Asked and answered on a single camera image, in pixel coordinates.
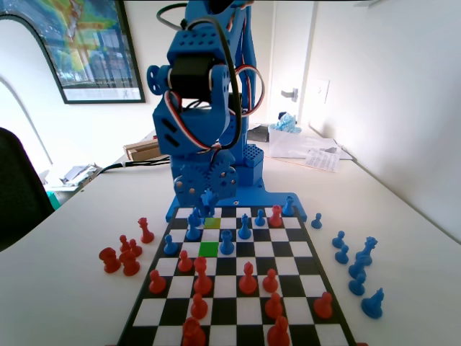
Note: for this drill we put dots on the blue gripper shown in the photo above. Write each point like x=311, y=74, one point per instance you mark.
x=187, y=181

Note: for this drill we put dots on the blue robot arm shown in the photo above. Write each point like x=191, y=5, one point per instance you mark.
x=196, y=47

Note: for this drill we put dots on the blue chess rook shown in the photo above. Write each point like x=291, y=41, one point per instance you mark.
x=288, y=209
x=226, y=245

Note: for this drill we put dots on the red chess rook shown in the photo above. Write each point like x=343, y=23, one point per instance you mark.
x=193, y=333
x=275, y=218

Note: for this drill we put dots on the red chess queen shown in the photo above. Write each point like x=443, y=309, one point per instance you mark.
x=146, y=234

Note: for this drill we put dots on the red chess pawn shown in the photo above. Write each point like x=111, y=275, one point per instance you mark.
x=323, y=307
x=184, y=264
x=273, y=308
x=124, y=245
x=270, y=284
x=157, y=284
x=199, y=310
x=135, y=249

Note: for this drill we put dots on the red chess king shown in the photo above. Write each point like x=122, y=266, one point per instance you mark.
x=202, y=281

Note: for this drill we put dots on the red chess bishop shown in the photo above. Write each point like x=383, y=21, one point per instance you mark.
x=278, y=333
x=248, y=283

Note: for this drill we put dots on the red chess knight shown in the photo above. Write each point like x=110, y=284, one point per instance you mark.
x=109, y=261
x=130, y=266

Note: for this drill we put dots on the blue chess queen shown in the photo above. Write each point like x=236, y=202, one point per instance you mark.
x=367, y=248

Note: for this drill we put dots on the long cardboard box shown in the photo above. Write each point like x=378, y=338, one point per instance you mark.
x=144, y=151

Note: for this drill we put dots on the dark grey pad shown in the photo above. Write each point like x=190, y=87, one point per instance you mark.
x=259, y=133

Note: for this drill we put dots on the blue plush toy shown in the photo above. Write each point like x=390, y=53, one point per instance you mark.
x=286, y=122

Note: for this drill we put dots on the black white chessboard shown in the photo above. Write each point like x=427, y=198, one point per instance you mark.
x=284, y=252

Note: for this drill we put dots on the printed paper sheet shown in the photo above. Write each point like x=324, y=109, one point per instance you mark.
x=324, y=160

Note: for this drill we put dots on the grey white paper clutter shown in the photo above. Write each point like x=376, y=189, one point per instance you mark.
x=77, y=174

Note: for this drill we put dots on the green box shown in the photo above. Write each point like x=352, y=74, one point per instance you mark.
x=53, y=200

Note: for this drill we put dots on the white door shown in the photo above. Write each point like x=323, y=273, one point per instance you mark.
x=288, y=43

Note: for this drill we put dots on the black-framed map poster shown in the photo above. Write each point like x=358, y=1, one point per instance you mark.
x=90, y=43

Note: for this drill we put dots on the black chair back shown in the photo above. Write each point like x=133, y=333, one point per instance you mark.
x=18, y=187

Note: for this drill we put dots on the blue arm base plate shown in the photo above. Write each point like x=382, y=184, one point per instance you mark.
x=273, y=200

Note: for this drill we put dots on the white arched frame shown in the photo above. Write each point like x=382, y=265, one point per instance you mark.
x=25, y=61

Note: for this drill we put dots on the red arm base plate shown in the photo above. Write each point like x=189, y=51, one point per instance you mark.
x=362, y=344

